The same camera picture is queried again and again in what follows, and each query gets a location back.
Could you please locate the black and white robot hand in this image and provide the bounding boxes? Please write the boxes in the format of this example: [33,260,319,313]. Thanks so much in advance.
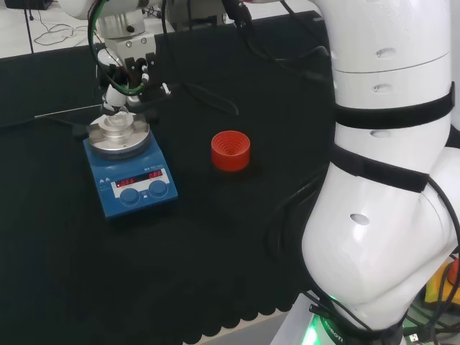
[97,33,174,124]

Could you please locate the clear round-bottom glass flask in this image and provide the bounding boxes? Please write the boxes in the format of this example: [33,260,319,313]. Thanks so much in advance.
[101,106,137,127]

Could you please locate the heater with blue base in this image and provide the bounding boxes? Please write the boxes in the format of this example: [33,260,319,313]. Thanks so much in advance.
[83,111,180,226]

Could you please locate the orange ribbed flask stand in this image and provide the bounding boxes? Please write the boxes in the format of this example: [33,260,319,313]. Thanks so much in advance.
[210,130,252,174]

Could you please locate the thin white strip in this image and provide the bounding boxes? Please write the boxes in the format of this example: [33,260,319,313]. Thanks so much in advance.
[34,103,105,119]

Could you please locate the black bench cloth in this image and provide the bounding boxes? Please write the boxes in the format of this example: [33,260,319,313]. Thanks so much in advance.
[0,9,341,345]

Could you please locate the yellow stop button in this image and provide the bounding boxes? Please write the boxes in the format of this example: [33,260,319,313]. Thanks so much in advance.
[423,261,460,314]

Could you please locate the green cable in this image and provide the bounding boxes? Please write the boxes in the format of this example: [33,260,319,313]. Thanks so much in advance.
[87,0,149,97]

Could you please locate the black cable on cloth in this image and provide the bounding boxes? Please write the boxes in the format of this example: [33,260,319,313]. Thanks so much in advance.
[181,81,240,116]

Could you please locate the black heater power cable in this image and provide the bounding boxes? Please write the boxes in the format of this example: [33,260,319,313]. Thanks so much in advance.
[34,114,90,139]

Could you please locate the thin white floor cable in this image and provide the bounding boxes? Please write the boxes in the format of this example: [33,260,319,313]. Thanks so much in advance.
[27,0,93,47]

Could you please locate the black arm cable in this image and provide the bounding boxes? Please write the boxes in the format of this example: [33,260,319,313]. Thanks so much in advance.
[221,0,334,84]

